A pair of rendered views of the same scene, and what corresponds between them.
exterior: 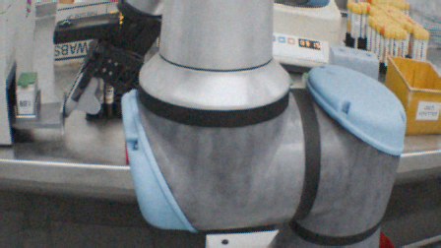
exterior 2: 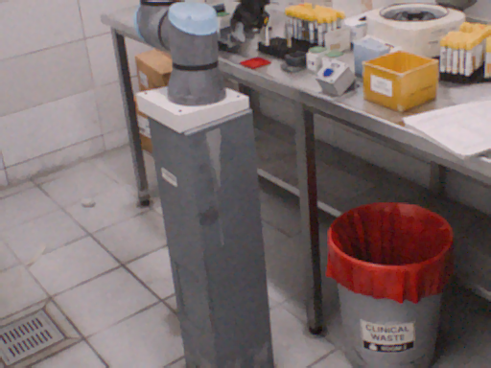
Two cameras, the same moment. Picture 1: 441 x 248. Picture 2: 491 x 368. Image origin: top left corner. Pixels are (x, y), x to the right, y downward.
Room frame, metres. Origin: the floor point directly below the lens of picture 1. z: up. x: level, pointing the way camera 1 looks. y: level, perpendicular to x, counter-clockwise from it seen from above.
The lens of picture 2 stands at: (-0.14, -1.72, 1.57)
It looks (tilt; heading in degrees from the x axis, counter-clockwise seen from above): 25 degrees down; 65
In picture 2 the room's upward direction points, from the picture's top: 5 degrees counter-clockwise
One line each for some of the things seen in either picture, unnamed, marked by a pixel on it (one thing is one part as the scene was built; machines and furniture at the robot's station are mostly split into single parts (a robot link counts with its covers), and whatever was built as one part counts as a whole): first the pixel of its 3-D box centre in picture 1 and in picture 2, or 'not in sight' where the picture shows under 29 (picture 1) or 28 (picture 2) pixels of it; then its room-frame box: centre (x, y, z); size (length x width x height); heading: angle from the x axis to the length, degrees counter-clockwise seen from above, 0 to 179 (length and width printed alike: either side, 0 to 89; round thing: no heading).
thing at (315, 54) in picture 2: not in sight; (317, 59); (0.84, -0.08, 0.91); 0.05 x 0.04 x 0.07; 10
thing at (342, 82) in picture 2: not in sight; (340, 76); (0.80, -0.25, 0.92); 0.13 x 0.07 x 0.08; 10
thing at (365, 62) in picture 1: (353, 77); (371, 61); (0.92, -0.23, 0.92); 0.10 x 0.07 x 0.10; 95
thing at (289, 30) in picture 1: (283, 16); (409, 33); (1.14, -0.11, 0.94); 0.30 x 0.24 x 0.12; 1
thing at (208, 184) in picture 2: not in sight; (216, 252); (0.45, -0.13, 0.44); 0.20 x 0.20 x 0.87; 10
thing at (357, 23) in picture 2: not in sight; (376, 23); (1.15, 0.07, 0.92); 0.24 x 0.12 x 0.10; 10
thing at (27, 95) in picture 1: (28, 96); (222, 24); (0.73, 0.32, 0.95); 0.05 x 0.04 x 0.06; 10
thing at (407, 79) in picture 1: (417, 95); (400, 80); (0.89, -0.38, 0.93); 0.13 x 0.13 x 0.10; 9
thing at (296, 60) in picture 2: not in sight; (297, 60); (0.81, -0.01, 0.89); 0.09 x 0.05 x 0.04; 8
